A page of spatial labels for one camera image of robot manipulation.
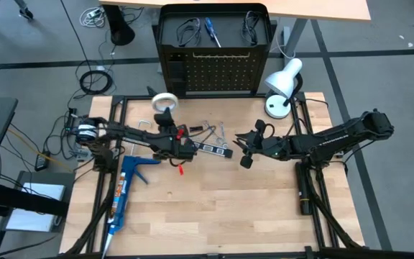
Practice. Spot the blue caulking gun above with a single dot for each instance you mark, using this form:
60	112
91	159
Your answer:
120	194

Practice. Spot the black pegboard cart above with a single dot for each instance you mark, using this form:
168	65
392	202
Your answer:
228	21

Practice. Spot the tan hook rail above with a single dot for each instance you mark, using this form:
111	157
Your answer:
221	56

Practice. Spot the white flat box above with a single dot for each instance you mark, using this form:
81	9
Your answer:
34	216

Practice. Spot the long silver combination wrench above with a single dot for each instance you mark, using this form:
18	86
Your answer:
222	135

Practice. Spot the grey chair leg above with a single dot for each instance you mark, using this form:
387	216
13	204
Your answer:
25	13

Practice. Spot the white masking tape roll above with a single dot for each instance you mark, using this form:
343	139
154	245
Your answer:
164	94

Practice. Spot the black power adapter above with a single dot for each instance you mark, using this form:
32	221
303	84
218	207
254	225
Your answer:
41	162

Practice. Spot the black aluminium rig frame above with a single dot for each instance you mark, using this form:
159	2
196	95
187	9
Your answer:
390	253

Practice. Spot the black and silver level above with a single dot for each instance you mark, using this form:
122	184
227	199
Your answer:
214	148

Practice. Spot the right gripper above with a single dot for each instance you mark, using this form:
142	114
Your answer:
271	147

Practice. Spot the black pedestal foot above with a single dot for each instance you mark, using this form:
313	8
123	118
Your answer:
120	32

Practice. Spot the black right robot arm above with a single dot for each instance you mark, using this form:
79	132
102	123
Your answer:
336	138

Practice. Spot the black power strip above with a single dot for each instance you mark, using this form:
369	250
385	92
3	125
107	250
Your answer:
70	122

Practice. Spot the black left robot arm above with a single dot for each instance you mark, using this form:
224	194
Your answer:
128	131

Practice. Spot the white desk lamp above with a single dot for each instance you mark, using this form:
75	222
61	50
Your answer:
282	81

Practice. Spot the short silver combination wrench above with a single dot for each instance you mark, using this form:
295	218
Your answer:
210	130

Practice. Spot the silver hex key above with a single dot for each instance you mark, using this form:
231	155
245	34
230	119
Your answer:
139	124

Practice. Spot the black cylinder with yellow band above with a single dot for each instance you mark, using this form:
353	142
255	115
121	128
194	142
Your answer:
303	187

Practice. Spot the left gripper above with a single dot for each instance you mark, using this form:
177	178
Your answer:
173	147

